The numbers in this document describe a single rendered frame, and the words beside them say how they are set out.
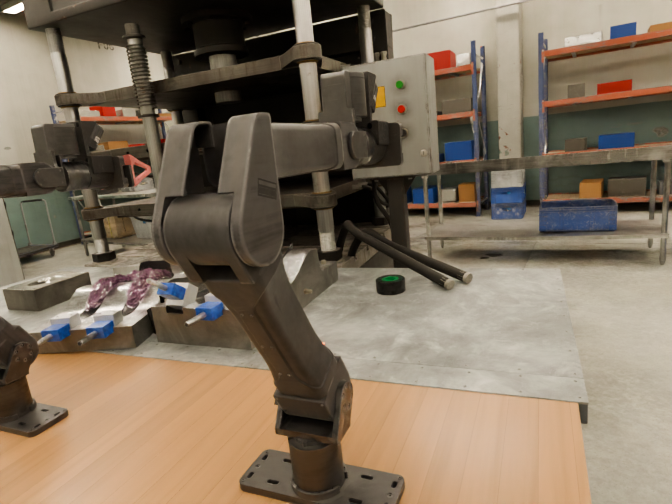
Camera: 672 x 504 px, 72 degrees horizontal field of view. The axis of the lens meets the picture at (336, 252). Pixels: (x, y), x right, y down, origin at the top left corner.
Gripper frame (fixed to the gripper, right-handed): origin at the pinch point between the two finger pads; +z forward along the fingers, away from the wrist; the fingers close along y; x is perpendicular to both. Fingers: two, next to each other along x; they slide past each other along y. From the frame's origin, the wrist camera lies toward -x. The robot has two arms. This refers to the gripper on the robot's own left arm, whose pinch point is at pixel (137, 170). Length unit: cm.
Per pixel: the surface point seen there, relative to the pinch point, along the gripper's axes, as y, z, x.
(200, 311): -19.8, -8.9, 30.2
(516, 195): -57, 563, 73
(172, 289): -11.8, -7.4, 26.0
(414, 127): -46, 81, -6
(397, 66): -41, 80, -27
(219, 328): -21.3, -5.5, 35.2
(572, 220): -110, 362, 74
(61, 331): 14.2, -16.5, 33.9
